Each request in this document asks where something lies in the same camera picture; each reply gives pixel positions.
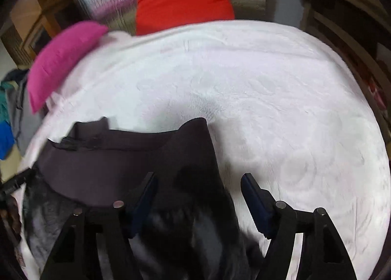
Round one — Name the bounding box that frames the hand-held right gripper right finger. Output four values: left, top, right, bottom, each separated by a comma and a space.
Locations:
241, 173, 358, 280

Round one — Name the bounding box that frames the wooden side table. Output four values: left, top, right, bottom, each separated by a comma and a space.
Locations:
275, 0, 391, 146

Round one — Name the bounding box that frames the white blanket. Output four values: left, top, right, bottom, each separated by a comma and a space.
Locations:
18, 20, 391, 280

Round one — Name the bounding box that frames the black quilted jacket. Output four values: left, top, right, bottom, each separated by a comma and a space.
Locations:
21, 116, 266, 280

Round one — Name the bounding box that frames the grey garment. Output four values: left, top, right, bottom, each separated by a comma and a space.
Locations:
6, 69, 46, 152

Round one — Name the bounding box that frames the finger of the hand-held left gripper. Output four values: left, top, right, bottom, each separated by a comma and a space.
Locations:
0, 168, 34, 195

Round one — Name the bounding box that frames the blue jacket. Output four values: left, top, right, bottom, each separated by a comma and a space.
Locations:
0, 121, 15, 160

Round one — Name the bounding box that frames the wooden cabinet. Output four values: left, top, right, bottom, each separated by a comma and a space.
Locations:
0, 0, 80, 67

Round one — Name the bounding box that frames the pink pillow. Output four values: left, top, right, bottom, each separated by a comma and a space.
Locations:
27, 21, 109, 114

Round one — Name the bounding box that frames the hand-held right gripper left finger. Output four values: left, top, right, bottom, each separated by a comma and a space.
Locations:
40, 171, 159, 280

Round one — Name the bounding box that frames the teal shirt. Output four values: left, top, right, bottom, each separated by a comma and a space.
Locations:
0, 81, 11, 124

